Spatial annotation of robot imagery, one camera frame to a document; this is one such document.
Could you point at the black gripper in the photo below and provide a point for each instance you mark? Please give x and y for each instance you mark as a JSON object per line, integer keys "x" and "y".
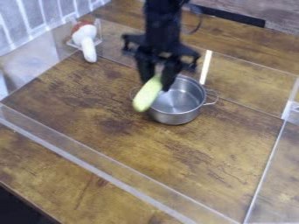
{"x": 162, "y": 45}

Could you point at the green handled metal spoon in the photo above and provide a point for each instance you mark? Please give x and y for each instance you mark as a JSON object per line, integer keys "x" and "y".
{"x": 147, "y": 94}

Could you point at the stainless steel pot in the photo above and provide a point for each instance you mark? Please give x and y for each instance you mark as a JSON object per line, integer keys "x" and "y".
{"x": 179, "y": 105}

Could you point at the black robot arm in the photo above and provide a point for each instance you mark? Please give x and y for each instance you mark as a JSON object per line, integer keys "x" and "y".
{"x": 163, "y": 9}

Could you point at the red white object behind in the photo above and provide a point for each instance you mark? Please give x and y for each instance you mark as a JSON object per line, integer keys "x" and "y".
{"x": 84, "y": 32}

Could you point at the black wall strip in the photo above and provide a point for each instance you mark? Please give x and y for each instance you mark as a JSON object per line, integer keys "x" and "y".
{"x": 233, "y": 16}

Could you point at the clear acrylic enclosure panel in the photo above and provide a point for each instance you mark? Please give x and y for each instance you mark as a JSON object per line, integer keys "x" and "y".
{"x": 179, "y": 205}

